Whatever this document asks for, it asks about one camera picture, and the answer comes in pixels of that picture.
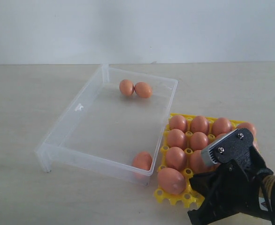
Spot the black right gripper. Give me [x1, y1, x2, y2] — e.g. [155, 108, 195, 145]
[188, 146, 274, 225]

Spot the brown egg front right corner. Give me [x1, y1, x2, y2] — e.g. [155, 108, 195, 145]
[131, 151, 153, 180]

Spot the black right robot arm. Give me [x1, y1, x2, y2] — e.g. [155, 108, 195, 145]
[188, 146, 275, 225]

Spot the brown egg column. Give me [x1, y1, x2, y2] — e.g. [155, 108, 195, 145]
[253, 139, 260, 152]
[215, 133, 226, 140]

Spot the brown egg second row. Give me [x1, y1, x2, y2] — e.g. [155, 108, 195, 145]
[119, 79, 134, 97]

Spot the clear plastic bin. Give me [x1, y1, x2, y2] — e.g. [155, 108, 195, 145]
[36, 65, 178, 186]

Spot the yellow plastic egg tray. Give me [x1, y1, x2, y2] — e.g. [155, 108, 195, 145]
[154, 113, 257, 208]

